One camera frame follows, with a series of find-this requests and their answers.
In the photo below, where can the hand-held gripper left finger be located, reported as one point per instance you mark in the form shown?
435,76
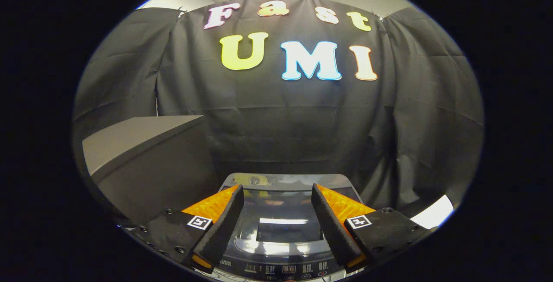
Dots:
222,226

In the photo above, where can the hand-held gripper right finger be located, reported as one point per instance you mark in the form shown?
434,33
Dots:
332,228

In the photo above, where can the grey cabinet with dark top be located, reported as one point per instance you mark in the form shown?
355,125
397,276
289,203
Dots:
142,174

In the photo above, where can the black backdrop cloth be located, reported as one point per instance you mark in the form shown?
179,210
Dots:
281,118

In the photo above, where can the dark grey washing machine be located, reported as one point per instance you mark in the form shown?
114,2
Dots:
281,267

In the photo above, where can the dark washing machine lid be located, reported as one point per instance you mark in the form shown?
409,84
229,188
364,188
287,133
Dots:
281,213

